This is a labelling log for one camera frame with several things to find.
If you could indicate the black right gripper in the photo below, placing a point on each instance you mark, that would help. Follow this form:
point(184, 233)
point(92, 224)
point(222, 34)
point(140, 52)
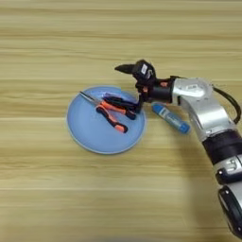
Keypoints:
point(157, 91)

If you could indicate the blue glue stick tube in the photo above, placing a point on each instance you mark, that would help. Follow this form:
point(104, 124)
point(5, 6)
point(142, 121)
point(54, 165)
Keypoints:
point(170, 117)

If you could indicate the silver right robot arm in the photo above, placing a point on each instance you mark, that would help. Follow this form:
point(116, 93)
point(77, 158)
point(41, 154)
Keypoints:
point(208, 113)

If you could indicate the black box with white label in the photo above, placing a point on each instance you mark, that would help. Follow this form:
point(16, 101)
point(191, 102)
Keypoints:
point(144, 70)

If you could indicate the orange and black pliers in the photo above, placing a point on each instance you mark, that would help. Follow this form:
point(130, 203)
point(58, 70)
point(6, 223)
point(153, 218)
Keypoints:
point(110, 118)

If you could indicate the blue round plate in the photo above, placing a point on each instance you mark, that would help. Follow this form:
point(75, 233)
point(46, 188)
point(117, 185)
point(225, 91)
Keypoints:
point(91, 132)

